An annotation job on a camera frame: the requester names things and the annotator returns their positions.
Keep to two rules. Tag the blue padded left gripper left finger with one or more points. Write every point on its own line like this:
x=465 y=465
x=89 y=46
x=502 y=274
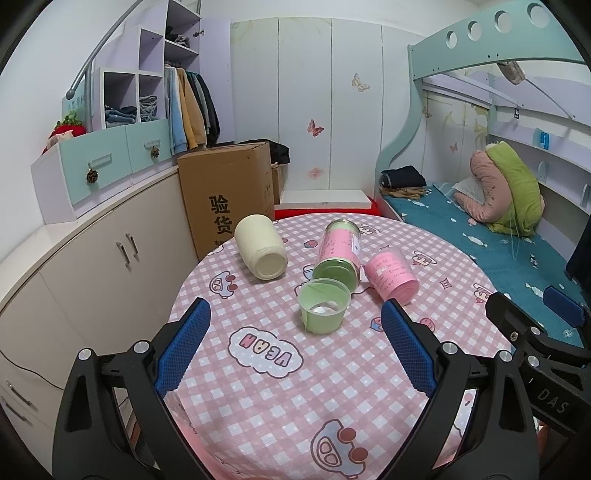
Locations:
x=90 y=440

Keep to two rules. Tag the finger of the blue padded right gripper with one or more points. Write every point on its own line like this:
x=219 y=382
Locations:
x=527 y=335
x=563 y=306

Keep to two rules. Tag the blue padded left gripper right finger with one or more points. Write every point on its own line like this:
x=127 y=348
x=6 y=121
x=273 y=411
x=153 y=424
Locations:
x=499 y=441

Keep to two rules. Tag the small green cup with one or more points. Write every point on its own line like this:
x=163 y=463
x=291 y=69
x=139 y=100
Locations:
x=323 y=303

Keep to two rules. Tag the pink cup with writing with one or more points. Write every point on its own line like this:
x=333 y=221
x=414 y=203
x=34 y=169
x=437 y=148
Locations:
x=392 y=276

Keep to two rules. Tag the cream white cup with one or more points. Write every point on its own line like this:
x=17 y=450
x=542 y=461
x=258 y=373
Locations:
x=261 y=247

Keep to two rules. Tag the teal bed sheet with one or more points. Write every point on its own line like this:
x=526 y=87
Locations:
x=520 y=267

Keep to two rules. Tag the green and pink rolled quilt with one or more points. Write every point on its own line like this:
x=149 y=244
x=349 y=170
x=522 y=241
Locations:
x=514 y=204

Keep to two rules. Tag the cream floor cabinet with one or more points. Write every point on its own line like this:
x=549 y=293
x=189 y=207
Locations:
x=102 y=282

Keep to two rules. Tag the white pillow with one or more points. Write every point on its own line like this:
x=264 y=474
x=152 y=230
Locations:
x=472 y=188

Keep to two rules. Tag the blue small box on shelf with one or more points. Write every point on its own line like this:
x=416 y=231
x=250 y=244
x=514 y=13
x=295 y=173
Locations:
x=544 y=140

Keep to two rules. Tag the pink checkered tablecloth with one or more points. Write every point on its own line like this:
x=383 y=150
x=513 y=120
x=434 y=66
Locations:
x=263 y=398

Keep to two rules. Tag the folded dark clothes pile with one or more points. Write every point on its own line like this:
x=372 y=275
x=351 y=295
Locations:
x=405 y=182

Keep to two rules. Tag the red low platform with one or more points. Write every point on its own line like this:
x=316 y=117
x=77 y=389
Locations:
x=290 y=213

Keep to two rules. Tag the pink green labelled jar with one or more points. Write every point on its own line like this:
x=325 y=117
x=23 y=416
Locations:
x=339 y=256

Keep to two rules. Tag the teal drawer unit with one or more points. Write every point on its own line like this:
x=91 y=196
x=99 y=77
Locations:
x=76 y=175

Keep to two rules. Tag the large cardboard box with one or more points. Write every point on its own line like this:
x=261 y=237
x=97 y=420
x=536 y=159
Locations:
x=222 y=185

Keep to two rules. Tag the white board on platform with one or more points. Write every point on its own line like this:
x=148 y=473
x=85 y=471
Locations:
x=324 y=199

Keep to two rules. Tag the red strawberry plush toy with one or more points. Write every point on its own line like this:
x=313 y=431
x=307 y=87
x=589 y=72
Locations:
x=67 y=128

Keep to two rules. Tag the black clothes on box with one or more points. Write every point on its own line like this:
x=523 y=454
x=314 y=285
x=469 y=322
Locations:
x=279 y=153

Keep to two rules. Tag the hanging clothes row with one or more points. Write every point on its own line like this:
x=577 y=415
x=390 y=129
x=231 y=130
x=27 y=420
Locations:
x=190 y=111

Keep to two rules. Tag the white wardrobe doors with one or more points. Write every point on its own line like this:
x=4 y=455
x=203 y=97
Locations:
x=335 y=92

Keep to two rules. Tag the purple open shelf unit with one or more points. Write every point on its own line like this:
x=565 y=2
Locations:
x=128 y=61

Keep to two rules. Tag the purple wall shelf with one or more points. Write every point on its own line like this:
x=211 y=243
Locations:
x=559 y=107

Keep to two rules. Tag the teal bunk bed frame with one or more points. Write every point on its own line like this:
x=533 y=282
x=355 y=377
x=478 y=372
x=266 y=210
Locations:
x=523 y=31

